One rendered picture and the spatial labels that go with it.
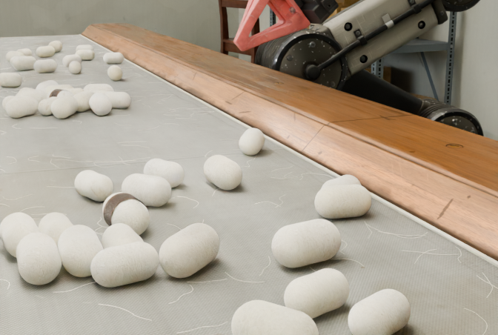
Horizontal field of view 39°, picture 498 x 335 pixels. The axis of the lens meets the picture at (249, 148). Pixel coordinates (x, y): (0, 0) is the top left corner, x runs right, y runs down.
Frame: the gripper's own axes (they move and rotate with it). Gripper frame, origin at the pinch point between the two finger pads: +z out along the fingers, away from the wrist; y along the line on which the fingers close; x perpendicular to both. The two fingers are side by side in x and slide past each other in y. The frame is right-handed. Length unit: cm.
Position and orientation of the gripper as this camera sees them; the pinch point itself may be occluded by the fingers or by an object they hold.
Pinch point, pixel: (243, 41)
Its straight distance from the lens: 76.8
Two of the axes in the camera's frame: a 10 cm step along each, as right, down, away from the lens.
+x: 6.2, 6.8, 4.0
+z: -6.9, 7.1, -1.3
